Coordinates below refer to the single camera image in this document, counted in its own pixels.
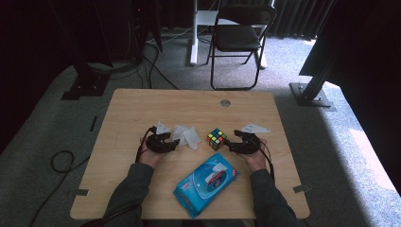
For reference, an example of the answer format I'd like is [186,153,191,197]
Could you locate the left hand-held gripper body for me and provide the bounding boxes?
[145,121,173,155]

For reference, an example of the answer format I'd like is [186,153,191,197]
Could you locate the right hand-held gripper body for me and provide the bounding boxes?
[237,123,271,155]

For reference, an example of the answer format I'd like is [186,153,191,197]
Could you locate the white wet wipe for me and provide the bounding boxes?
[171,125,202,151]

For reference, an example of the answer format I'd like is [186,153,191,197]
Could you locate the multicoloured puzzle cube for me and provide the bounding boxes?
[206,128,228,151]

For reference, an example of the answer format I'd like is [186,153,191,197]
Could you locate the blue wet wipes pack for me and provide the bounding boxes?
[172,153,240,219]

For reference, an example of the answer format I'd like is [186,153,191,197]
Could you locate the person's left hand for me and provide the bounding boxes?
[138,140,165,169]

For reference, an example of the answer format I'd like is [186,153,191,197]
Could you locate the person's right hand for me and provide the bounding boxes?
[240,140,269,173]

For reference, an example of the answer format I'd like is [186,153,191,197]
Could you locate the black metal stand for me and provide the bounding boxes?
[288,41,348,112]
[46,0,112,101]

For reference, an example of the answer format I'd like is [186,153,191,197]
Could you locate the black folding chair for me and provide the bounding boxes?
[206,4,278,92]

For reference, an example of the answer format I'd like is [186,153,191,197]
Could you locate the dark equipment rack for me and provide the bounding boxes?
[94,0,164,67]

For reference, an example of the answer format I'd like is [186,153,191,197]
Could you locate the dark pleated curtain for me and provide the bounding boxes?
[270,0,335,41]

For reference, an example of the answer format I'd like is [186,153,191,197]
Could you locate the black plain curtain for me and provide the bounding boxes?
[0,0,79,152]
[298,0,401,197]

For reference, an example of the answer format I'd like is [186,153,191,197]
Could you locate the left hand-held gripper cable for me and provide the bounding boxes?
[134,126,158,165]

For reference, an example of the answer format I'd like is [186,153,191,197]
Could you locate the hand-held gripper cable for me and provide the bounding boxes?
[259,141,276,184]
[134,126,158,165]

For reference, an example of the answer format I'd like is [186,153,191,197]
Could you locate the right hand-held gripper cable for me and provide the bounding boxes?
[259,141,276,184]

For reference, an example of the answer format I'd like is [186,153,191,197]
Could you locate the black straight floor cable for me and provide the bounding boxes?
[143,42,180,90]

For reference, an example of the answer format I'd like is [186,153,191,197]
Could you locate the white floor cable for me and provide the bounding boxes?
[148,26,194,45]

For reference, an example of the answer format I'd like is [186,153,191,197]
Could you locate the black looped floor cable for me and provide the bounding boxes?
[29,150,93,227]

